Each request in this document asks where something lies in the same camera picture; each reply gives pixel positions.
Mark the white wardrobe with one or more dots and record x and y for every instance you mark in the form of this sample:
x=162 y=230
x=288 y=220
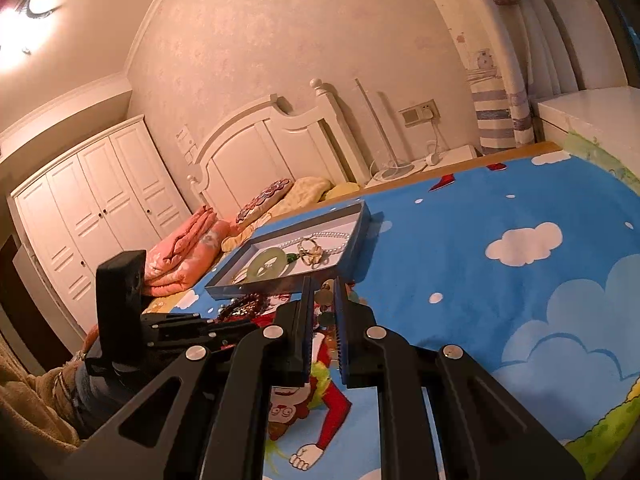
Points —
x=110 y=193

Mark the green jade bangle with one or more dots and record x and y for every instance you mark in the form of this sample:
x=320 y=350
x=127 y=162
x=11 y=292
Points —
x=268 y=264

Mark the white striped curtain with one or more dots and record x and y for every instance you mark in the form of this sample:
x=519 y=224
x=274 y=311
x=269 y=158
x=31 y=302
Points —
x=492 y=71

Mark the wall power socket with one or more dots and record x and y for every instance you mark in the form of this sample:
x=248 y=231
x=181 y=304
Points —
x=419 y=114

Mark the folded pink blanket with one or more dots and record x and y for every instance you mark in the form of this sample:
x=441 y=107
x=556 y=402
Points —
x=178 y=261

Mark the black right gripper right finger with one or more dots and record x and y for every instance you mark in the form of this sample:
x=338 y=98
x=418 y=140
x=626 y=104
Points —
x=440 y=414

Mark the ceiling lamp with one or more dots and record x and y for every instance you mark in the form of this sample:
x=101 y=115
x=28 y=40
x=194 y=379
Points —
x=25 y=30

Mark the white bed headboard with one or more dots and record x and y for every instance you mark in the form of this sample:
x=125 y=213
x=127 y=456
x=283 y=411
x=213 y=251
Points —
x=259 y=143

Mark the embroidered floral pillow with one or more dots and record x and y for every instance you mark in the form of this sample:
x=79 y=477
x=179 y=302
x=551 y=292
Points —
x=263 y=201

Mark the grey jewelry box tray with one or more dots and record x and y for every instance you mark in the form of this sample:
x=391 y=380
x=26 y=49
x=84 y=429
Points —
x=320 y=248

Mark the blue cartoon table cloth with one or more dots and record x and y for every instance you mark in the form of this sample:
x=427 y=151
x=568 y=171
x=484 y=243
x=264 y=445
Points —
x=532 y=267

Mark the yellow patterned pillow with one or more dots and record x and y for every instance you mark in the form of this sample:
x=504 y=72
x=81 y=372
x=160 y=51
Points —
x=305 y=192

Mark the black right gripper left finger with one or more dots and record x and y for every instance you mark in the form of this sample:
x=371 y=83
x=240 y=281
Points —
x=205 y=415

